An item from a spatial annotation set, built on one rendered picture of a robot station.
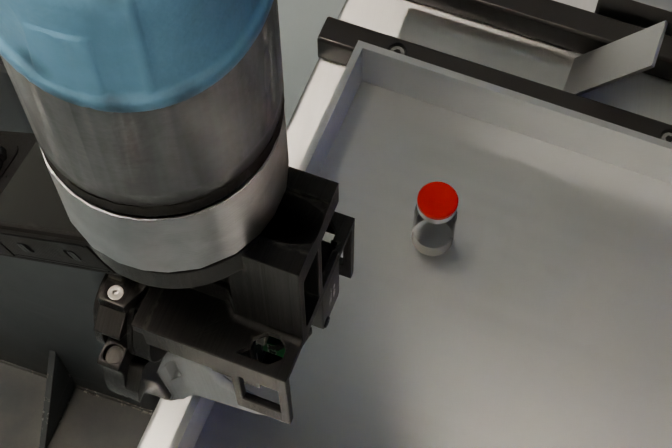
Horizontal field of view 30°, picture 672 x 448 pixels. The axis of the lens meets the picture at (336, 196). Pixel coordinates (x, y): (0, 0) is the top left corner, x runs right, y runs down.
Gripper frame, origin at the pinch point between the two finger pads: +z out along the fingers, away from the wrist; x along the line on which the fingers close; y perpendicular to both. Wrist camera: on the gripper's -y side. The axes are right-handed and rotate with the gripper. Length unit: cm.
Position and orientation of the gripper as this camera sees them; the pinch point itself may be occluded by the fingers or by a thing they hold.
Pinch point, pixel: (185, 358)
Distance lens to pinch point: 60.7
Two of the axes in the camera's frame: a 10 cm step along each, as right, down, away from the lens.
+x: 3.6, -8.3, 4.2
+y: 9.3, 3.2, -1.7
